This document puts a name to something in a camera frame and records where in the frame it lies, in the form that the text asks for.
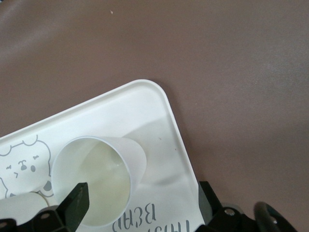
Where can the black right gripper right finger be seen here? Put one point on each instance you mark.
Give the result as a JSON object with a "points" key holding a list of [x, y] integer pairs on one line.
{"points": [[217, 217]]}

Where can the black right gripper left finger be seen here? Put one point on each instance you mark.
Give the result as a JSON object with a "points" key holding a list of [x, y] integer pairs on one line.
{"points": [[65, 215]]}

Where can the white plastic cup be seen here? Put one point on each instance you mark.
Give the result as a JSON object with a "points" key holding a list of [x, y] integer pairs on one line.
{"points": [[108, 169], [19, 203]]}

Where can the white bear print tray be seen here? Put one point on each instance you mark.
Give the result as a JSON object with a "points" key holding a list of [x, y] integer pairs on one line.
{"points": [[149, 108]]}

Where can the brown table mat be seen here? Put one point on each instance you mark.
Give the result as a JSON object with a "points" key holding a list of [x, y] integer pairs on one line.
{"points": [[169, 36]]}

